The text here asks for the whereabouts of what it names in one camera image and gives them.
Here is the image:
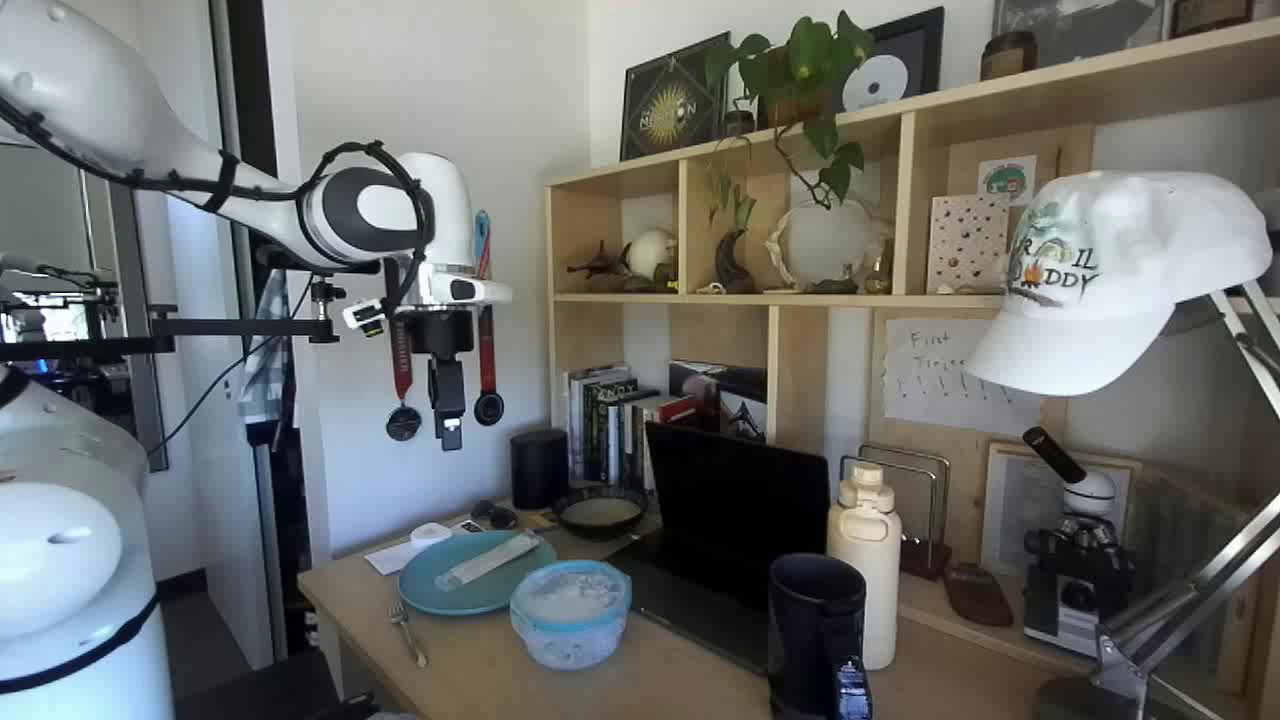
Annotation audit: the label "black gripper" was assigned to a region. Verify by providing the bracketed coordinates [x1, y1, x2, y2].
[409, 308, 480, 455]

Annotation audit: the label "white plastic spoon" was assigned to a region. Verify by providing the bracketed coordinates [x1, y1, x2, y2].
[433, 533, 543, 597]

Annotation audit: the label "medal on red ribbon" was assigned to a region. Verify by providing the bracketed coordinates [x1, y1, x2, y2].
[383, 311, 424, 444]

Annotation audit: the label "black cylinder speaker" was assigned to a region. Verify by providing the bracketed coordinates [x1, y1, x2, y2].
[509, 424, 572, 511]

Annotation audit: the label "white paper napkin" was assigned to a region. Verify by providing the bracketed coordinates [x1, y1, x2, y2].
[360, 521, 463, 581]

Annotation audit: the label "row of books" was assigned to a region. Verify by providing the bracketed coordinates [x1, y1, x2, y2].
[561, 357, 771, 493]

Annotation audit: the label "teal plate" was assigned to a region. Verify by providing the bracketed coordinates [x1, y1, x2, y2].
[396, 527, 561, 621]

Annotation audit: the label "dark bowl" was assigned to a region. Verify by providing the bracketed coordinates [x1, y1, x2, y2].
[553, 485, 651, 540]

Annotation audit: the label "white round shell ornament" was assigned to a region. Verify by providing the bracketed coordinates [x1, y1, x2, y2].
[621, 229, 678, 285]

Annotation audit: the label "black laptop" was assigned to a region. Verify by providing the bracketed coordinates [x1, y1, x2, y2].
[613, 417, 830, 672]

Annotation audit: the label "small plant dark vase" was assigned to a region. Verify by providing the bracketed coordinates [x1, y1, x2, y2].
[704, 173, 766, 297]

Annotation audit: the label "dark framed picture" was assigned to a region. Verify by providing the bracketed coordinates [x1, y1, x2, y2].
[617, 27, 734, 166]

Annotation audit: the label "white round vase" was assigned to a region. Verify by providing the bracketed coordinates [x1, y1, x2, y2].
[766, 198, 890, 297]

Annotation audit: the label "black insulated mug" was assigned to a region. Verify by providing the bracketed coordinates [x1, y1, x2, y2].
[765, 554, 877, 720]

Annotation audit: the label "cream water bottle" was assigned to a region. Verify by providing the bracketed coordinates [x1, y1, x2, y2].
[825, 455, 908, 672]

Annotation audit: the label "speckled paper sheet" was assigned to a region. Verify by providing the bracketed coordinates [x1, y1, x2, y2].
[877, 311, 1053, 435]

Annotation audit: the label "green potted plant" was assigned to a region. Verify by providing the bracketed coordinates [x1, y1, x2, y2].
[699, 8, 877, 211]

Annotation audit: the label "wooden shelf unit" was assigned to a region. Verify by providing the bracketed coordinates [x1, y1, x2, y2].
[539, 11, 1280, 672]

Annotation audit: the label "dotted white card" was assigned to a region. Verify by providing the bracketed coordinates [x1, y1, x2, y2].
[922, 193, 1014, 297]

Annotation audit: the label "brown leather case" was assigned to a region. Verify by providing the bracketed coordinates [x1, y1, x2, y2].
[939, 561, 1014, 634]

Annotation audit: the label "framed white disc picture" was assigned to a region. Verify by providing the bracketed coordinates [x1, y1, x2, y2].
[834, 3, 949, 117]

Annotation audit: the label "small green print card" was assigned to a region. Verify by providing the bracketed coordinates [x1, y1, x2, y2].
[975, 154, 1039, 211]

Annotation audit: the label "black white microscope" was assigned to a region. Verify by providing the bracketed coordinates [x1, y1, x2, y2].
[1014, 424, 1134, 655]

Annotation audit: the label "white printed cap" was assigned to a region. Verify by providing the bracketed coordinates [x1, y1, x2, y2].
[964, 169, 1277, 400]

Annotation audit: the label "silver desk lamp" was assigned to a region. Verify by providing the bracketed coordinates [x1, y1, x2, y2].
[1032, 278, 1280, 720]

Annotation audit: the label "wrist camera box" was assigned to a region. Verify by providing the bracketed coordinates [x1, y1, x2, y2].
[338, 293, 390, 340]

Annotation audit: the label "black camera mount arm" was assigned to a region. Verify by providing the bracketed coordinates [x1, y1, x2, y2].
[132, 301, 348, 357]

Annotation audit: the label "clear glass frame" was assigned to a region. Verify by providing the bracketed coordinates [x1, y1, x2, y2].
[834, 441, 957, 581]

